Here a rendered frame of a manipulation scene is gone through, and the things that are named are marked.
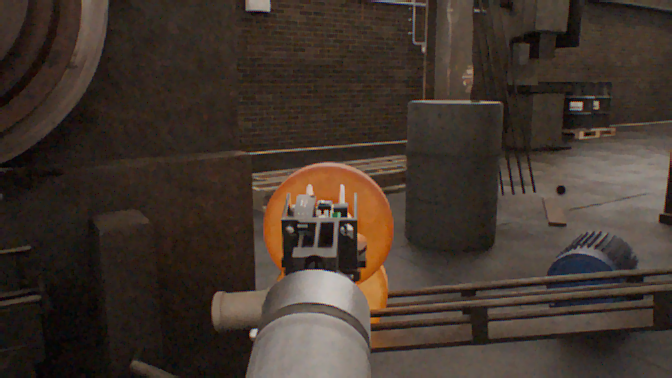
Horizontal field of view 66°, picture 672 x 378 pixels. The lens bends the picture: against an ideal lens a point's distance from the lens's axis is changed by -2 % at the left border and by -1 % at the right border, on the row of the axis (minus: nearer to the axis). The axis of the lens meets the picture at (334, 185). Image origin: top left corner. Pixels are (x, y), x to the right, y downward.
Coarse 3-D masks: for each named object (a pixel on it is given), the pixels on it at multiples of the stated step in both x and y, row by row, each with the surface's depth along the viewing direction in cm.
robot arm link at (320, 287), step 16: (304, 272) 42; (320, 272) 42; (272, 288) 43; (288, 288) 41; (304, 288) 40; (320, 288) 40; (336, 288) 41; (352, 288) 42; (272, 304) 40; (288, 304) 39; (320, 304) 44; (336, 304) 39; (352, 304) 40; (368, 320) 41; (368, 336) 40
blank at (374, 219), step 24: (312, 168) 61; (336, 168) 61; (288, 192) 62; (336, 192) 61; (360, 192) 61; (264, 216) 63; (360, 216) 62; (384, 216) 62; (264, 240) 63; (384, 240) 62
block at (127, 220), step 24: (96, 216) 79; (120, 216) 79; (144, 216) 80; (96, 240) 74; (120, 240) 74; (144, 240) 76; (96, 264) 77; (120, 264) 75; (144, 264) 77; (96, 288) 80; (120, 288) 75; (144, 288) 77; (120, 312) 76; (144, 312) 78; (120, 336) 77; (144, 336) 78; (120, 360) 77; (144, 360) 79
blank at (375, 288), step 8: (376, 272) 73; (384, 272) 74; (368, 280) 73; (376, 280) 73; (384, 280) 73; (360, 288) 73; (368, 288) 73; (376, 288) 73; (384, 288) 73; (368, 296) 74; (376, 296) 73; (384, 296) 73; (368, 304) 74; (376, 304) 74; (384, 304) 74; (376, 320) 74
